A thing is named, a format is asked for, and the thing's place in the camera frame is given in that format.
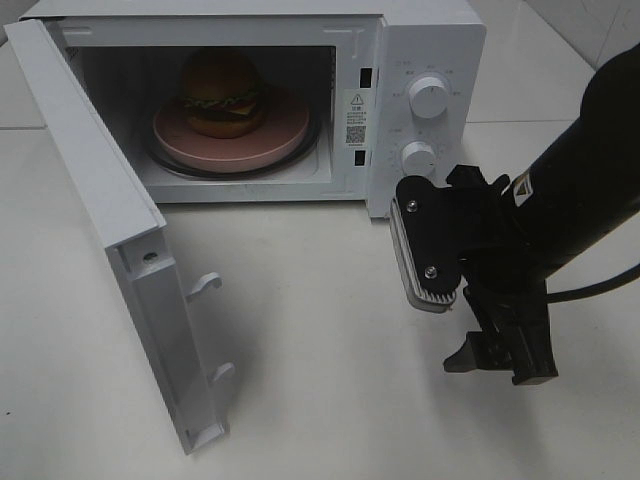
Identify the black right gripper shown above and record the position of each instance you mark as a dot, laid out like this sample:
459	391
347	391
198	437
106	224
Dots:
514	332

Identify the white timer knob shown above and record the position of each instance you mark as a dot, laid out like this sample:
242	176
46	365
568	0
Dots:
418	158

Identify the pink round plate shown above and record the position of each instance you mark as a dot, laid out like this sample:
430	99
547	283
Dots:
287	122

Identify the toy burger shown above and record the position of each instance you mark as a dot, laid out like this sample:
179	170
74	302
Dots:
222	93

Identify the white microwave door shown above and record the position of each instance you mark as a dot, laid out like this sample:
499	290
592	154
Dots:
130	229

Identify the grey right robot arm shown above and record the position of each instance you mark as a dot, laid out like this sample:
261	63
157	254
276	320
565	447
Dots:
584	185

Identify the upper white power knob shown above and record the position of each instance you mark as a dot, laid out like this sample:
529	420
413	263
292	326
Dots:
428	96

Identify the white warning label sticker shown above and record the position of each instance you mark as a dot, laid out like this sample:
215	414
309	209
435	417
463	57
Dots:
356	105

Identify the white microwave oven body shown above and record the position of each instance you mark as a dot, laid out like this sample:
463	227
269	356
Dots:
129	55

